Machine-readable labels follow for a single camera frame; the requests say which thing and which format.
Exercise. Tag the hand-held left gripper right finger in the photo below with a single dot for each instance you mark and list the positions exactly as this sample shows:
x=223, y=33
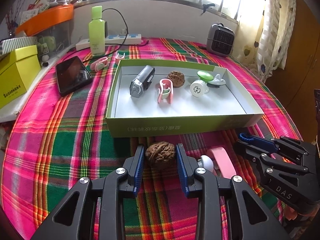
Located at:
x=182, y=170

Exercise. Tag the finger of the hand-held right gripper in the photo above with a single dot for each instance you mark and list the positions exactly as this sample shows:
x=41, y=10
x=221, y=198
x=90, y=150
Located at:
x=260, y=141
x=250, y=151

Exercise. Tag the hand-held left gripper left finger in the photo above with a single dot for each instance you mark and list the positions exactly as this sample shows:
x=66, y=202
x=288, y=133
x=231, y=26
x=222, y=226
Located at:
x=140, y=170

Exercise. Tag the brown walnut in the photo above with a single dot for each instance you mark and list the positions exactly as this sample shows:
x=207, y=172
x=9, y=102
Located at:
x=176, y=78
x=160, y=155

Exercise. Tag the pink long plastic clip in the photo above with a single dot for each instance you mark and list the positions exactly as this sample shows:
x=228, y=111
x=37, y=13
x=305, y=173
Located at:
x=223, y=162

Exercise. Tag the green cardboard box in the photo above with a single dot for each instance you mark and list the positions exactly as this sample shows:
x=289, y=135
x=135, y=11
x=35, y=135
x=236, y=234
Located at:
x=175, y=127

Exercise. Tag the pink and green clip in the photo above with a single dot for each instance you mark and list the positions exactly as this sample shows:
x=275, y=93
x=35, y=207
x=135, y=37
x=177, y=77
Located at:
x=165, y=95

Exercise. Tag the white round plastic gadget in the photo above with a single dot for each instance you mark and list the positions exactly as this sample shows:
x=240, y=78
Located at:
x=198, y=88

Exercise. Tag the person's right hand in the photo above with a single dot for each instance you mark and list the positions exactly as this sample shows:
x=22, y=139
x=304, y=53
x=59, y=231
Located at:
x=291, y=212

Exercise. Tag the pink green plaid tablecloth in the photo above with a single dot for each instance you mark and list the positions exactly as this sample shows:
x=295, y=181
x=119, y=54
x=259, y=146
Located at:
x=62, y=142

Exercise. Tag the brown wooden cabinet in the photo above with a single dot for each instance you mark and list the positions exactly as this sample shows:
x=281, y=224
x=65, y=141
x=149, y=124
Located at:
x=300, y=67

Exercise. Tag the green-capped suction holder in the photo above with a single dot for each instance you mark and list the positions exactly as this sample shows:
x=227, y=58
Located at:
x=203, y=74

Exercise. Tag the black bicycle light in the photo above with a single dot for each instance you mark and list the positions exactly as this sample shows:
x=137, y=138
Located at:
x=141, y=80

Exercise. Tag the grey mini heater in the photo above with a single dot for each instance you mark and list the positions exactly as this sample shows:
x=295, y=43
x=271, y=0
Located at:
x=220, y=40

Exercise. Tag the white heart-print curtain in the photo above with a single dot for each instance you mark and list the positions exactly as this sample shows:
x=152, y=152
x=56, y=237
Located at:
x=270, y=30

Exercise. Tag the small pink clip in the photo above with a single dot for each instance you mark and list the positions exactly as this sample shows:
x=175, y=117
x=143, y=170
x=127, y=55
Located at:
x=98, y=64

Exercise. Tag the small white clip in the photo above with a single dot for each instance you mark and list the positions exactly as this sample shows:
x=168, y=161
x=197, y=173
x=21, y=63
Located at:
x=118, y=58

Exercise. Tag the black smartphone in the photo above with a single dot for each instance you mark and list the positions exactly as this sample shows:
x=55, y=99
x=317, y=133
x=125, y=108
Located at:
x=72, y=75

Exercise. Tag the white power strip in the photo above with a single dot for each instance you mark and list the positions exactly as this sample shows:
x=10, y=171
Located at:
x=132, y=38

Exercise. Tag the light green bottle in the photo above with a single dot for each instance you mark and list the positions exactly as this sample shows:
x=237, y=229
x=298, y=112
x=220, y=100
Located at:
x=97, y=35

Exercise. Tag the black clip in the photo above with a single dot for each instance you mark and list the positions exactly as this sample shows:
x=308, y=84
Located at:
x=208, y=5

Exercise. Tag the yellow-green cardboard box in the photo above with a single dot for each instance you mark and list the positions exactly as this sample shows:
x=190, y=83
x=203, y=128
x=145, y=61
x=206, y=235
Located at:
x=17, y=80

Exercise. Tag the clear plastic storage bin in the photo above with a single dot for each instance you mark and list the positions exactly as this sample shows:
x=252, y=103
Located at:
x=62, y=33

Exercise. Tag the striped paper box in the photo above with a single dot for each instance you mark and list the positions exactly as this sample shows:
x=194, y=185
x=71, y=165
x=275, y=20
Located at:
x=17, y=42

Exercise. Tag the orange plastic lid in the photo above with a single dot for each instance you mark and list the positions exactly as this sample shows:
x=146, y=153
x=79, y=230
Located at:
x=50, y=17

